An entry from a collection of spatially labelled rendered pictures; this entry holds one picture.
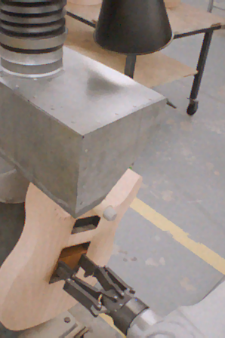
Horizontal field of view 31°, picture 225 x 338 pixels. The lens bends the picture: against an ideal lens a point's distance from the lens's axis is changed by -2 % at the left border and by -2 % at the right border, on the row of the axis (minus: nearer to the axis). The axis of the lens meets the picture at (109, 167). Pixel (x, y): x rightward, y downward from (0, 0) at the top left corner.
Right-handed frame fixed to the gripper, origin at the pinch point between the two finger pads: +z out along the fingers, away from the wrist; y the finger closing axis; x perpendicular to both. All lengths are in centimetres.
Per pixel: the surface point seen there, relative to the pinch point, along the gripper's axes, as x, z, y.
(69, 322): -61, 22, 53
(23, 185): 11.4, 15.9, -6.1
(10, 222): -11.9, 31.8, 11.1
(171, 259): -53, 25, 140
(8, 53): 41, 6, -29
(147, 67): 34, 147, 225
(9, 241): -19.0, 31.9, 13.1
